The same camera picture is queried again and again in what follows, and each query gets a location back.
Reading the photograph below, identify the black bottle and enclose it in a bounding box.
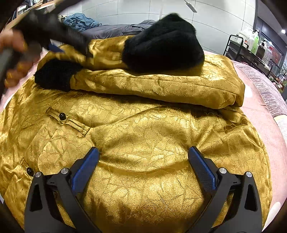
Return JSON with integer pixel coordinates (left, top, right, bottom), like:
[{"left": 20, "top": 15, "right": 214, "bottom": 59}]
[{"left": 256, "top": 42, "right": 266, "bottom": 59}]

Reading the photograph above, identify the green bottle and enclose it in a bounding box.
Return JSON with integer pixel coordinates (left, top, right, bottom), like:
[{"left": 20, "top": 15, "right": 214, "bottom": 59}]
[{"left": 251, "top": 29, "right": 260, "bottom": 54}]

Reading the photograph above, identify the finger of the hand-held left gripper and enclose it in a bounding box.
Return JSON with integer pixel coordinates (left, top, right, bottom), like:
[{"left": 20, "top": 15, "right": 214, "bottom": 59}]
[{"left": 48, "top": 44, "right": 65, "bottom": 54}]

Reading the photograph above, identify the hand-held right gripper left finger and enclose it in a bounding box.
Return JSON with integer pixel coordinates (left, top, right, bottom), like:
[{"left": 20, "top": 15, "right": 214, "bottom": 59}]
[{"left": 24, "top": 147, "right": 102, "bottom": 233}]

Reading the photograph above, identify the white bottle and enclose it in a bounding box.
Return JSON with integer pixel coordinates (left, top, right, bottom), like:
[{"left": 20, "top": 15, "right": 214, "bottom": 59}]
[{"left": 238, "top": 28, "right": 250, "bottom": 45}]

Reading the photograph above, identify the person's left hand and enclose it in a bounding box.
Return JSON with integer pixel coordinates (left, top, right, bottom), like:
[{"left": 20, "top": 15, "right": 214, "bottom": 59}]
[{"left": 0, "top": 29, "right": 42, "bottom": 88}]

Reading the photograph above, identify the dark grey duvet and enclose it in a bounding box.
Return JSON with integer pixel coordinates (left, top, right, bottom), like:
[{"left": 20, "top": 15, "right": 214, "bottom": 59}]
[{"left": 79, "top": 20, "right": 157, "bottom": 41}]

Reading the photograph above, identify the black metal rack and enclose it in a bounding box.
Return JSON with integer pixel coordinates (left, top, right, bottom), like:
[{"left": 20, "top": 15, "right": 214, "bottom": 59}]
[{"left": 223, "top": 35, "right": 281, "bottom": 78}]

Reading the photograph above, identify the white ceiling light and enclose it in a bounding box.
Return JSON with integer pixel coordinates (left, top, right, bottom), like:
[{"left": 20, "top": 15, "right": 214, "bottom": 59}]
[{"left": 184, "top": 0, "right": 198, "bottom": 13}]

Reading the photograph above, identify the blue jacket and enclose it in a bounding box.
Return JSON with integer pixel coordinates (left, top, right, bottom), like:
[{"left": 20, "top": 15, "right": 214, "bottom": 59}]
[{"left": 63, "top": 13, "right": 101, "bottom": 30}]

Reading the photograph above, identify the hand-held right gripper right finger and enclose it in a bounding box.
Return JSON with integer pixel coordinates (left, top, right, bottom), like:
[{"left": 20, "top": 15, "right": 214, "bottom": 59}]
[{"left": 188, "top": 146, "right": 263, "bottom": 233}]

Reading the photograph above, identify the pink polka dot blanket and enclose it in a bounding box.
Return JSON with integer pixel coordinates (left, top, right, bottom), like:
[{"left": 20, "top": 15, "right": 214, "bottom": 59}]
[{"left": 0, "top": 50, "right": 287, "bottom": 227}]

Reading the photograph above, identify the gold coat with black fur cuffs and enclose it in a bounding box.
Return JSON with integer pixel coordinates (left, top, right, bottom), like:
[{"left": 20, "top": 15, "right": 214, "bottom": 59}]
[{"left": 0, "top": 13, "right": 273, "bottom": 231}]

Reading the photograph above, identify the grey pink striped blanket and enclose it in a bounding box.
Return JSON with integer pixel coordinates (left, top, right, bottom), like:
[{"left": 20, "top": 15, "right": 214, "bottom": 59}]
[{"left": 233, "top": 60, "right": 287, "bottom": 135}]

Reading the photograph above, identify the wooden shelf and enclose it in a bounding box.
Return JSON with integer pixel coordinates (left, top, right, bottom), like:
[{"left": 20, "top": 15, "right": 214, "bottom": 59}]
[{"left": 4, "top": 0, "right": 65, "bottom": 29}]

